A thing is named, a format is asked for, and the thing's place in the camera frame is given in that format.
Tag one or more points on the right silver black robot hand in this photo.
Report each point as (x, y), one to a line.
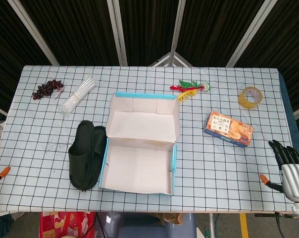
(295, 181)

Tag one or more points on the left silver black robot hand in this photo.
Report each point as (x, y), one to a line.
(2, 172)

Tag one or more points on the black rubber slipper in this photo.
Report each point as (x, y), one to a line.
(100, 143)
(81, 153)

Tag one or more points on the light blue shoe box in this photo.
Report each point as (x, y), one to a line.
(139, 166)

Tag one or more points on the orange blue biscuit box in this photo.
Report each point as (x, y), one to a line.
(228, 129)

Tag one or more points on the red patterned bag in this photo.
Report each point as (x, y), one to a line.
(65, 225)

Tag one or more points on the dark red grape bunch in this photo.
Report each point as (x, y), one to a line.
(46, 88)

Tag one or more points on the metal table leg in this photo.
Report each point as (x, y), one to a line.
(211, 225)

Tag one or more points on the yellow packing tape roll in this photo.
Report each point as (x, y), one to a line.
(243, 100)

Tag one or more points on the clear plastic straw bundle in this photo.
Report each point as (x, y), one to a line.
(77, 95)

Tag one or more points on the black pleated curtain panel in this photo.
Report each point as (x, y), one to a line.
(6, 49)
(288, 49)
(214, 29)
(147, 24)
(70, 29)

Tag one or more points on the brown paper bag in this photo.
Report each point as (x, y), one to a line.
(170, 218)

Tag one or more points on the colourful feather shuttlecock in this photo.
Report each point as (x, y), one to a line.
(186, 86)

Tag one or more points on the grey blue chair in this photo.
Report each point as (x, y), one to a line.
(139, 228)

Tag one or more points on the white screen frame post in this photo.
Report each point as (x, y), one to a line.
(116, 32)
(178, 32)
(251, 32)
(33, 32)

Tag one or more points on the white triangular frame foot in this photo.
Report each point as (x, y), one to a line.
(170, 58)

